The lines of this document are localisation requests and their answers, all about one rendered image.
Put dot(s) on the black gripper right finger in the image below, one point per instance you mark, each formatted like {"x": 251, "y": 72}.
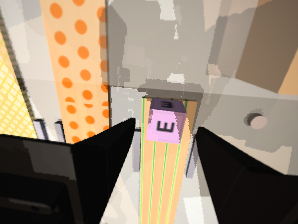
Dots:
{"x": 244, "y": 190}

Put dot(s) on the pink labelled cube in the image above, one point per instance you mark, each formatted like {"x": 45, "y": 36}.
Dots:
{"x": 166, "y": 120}

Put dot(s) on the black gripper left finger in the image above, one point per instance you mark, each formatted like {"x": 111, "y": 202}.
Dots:
{"x": 89, "y": 168}

